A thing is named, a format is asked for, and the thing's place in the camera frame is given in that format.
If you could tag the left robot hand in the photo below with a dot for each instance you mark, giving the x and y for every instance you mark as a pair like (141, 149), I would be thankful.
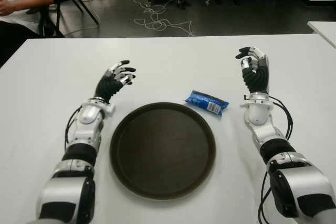
(107, 85)

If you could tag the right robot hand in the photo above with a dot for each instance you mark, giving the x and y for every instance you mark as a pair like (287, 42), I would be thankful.
(258, 77)

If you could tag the blue Oreo packet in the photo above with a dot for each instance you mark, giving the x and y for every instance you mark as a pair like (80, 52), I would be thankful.
(204, 101)

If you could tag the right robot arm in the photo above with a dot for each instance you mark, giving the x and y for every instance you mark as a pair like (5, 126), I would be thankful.
(258, 113)

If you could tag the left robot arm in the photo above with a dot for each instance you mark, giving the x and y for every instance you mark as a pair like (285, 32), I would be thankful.
(86, 113)

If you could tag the white side table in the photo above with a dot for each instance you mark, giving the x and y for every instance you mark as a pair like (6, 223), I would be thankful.
(324, 31)

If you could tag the round brown tray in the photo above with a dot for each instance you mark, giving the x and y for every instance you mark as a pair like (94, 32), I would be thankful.
(162, 150)

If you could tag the seated person white shirt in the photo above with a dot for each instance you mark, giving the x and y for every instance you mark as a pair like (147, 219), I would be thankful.
(26, 1)

